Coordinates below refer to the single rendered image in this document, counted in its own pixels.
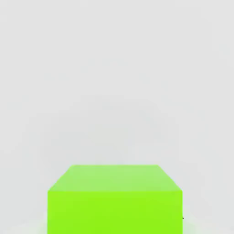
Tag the small green cube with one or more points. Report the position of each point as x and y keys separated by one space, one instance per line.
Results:
x=115 y=206

